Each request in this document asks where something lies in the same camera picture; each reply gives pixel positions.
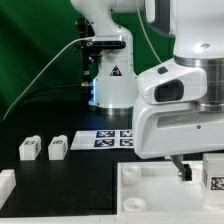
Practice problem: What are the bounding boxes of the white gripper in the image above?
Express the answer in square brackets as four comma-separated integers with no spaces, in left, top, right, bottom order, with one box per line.
[132,97,224,181]

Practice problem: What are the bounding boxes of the white square tabletop tray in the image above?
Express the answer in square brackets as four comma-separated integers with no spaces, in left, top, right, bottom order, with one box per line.
[117,161,224,224]

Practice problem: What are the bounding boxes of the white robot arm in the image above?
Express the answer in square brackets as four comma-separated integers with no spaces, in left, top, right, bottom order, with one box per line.
[70,0,224,179]

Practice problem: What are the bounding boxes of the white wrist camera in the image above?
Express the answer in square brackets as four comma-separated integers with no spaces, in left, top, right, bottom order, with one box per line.
[137,59,207,105]

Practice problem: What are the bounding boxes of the white marker base plate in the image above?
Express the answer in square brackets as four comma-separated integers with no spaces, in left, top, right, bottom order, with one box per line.
[71,129,133,150]

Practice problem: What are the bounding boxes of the white camera cable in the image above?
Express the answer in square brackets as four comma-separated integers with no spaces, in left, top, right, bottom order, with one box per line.
[2,0,164,121]

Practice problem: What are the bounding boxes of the black cable on table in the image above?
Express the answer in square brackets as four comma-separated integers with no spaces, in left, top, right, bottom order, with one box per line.
[13,83,91,108]

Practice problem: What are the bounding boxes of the white left obstacle bracket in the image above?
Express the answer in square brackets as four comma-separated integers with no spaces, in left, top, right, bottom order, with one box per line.
[0,169,16,209]

